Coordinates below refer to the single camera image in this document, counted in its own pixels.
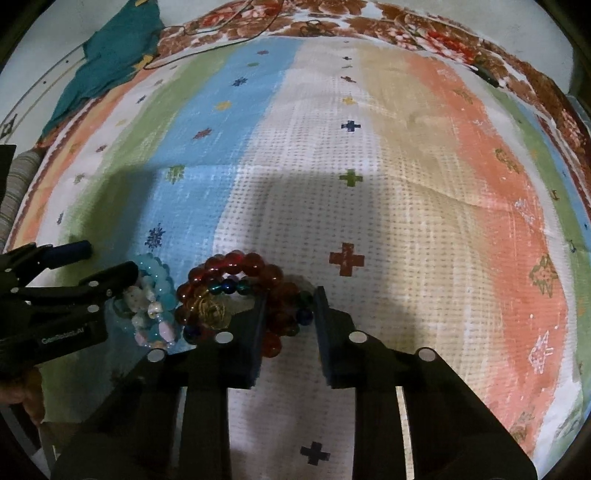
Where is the teal cloth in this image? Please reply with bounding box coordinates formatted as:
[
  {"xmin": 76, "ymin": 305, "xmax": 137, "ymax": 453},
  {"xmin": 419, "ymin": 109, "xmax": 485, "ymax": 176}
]
[{"xmin": 41, "ymin": 0, "xmax": 163, "ymax": 139}]

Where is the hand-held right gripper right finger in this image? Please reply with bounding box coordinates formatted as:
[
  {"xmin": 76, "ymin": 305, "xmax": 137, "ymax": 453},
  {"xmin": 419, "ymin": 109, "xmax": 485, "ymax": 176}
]
[{"xmin": 313, "ymin": 286, "xmax": 539, "ymax": 480}]

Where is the dark multicolour bead bracelet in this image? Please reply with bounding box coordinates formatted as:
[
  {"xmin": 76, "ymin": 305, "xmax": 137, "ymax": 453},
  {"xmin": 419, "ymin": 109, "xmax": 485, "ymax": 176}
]
[{"xmin": 184, "ymin": 278, "xmax": 315, "ymax": 344}]

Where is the white pink stone bracelet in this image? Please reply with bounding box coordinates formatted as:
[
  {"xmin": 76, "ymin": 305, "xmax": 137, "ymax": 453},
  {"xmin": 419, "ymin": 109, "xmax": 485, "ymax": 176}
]
[{"xmin": 116, "ymin": 282, "xmax": 178, "ymax": 350}]

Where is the gold wire ornament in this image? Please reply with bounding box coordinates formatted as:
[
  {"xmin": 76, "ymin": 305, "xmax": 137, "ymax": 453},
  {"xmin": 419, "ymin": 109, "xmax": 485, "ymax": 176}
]
[{"xmin": 191, "ymin": 295, "xmax": 232, "ymax": 330}]

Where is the person's left hand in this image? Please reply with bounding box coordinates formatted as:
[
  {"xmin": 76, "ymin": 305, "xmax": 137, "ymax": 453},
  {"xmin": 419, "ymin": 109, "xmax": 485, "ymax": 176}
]
[{"xmin": 0, "ymin": 368, "xmax": 46, "ymax": 426}]

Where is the colourful striped blanket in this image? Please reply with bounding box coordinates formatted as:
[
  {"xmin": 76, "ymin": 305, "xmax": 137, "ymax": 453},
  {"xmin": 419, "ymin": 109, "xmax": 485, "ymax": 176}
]
[{"xmin": 7, "ymin": 34, "xmax": 591, "ymax": 480}]

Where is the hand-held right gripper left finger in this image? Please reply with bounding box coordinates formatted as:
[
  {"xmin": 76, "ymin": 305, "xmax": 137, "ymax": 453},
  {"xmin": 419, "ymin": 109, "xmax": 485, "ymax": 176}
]
[{"xmin": 51, "ymin": 293, "xmax": 270, "ymax": 480}]

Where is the grey striped pillow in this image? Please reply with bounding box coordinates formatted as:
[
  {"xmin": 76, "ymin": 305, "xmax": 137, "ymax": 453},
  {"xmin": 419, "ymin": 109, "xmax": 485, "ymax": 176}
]
[{"xmin": 0, "ymin": 150, "xmax": 45, "ymax": 252}]

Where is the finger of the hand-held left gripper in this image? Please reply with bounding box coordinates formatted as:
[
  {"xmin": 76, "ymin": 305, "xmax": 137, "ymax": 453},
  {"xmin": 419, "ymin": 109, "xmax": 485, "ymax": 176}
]
[
  {"xmin": 28, "ymin": 261, "xmax": 140, "ymax": 318},
  {"xmin": 9, "ymin": 240, "xmax": 93, "ymax": 278}
]

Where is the cyan bead bracelet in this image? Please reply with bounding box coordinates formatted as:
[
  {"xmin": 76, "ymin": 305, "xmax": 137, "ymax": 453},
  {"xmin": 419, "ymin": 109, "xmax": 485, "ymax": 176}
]
[{"xmin": 154, "ymin": 270, "xmax": 180, "ymax": 317}]

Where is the thin black cable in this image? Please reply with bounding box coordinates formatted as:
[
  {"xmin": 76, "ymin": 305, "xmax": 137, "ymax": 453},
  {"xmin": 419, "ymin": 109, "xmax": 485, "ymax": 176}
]
[{"xmin": 141, "ymin": 0, "xmax": 282, "ymax": 72}]

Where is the light blue bead bracelet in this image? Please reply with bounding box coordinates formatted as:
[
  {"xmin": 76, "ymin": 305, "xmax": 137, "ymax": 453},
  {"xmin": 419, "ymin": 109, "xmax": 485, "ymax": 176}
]
[{"xmin": 135, "ymin": 255, "xmax": 169, "ymax": 289}]

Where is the red bead bracelet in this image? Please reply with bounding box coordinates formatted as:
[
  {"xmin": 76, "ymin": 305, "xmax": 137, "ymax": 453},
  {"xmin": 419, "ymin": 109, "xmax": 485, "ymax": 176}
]
[{"xmin": 177, "ymin": 250, "xmax": 298, "ymax": 358}]

